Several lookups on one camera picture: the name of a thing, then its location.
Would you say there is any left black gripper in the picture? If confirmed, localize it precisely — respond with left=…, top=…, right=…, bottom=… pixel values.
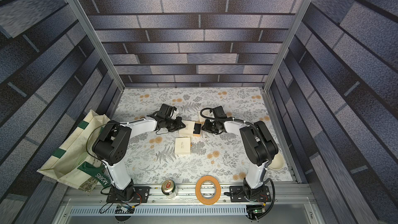
left=165, top=116, right=188, bottom=131

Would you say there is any cream drawer jewelry box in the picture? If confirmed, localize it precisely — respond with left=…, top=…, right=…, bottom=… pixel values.
left=175, top=137, right=191, bottom=155

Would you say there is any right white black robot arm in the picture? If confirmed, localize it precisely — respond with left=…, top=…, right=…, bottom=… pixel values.
left=202, top=117, right=279, bottom=199

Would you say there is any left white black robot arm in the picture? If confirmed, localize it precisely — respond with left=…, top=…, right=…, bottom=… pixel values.
left=92, top=115, right=186, bottom=194

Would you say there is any floral table cloth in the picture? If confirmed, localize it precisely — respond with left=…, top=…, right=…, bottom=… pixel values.
left=113, top=88, right=274, bottom=184

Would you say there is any metal drink can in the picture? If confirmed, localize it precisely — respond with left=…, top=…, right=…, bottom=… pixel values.
left=161, top=179, right=178, bottom=199

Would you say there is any plain cream ceramic bowl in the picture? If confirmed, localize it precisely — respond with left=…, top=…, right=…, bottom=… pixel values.
left=267, top=152, right=285, bottom=171

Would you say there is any orange tape roll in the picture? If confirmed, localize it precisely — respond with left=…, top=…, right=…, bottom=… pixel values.
left=195, top=175, right=221, bottom=205

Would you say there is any cream green tote bag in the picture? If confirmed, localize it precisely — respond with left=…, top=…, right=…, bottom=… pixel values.
left=37, top=110, right=112, bottom=192

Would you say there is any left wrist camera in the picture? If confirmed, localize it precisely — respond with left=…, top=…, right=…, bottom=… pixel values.
left=158, top=104, right=178, bottom=120

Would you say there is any black corrugated cable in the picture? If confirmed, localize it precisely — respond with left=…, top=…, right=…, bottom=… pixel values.
left=200, top=108, right=274, bottom=166

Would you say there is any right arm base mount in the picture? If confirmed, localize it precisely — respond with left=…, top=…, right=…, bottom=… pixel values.
left=224, top=185, right=272, bottom=203

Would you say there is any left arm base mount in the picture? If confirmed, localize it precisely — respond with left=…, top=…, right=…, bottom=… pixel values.
left=106, top=185, right=151, bottom=203

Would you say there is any aluminium rail frame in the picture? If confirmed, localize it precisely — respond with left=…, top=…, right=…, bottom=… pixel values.
left=52, top=182, right=325, bottom=224

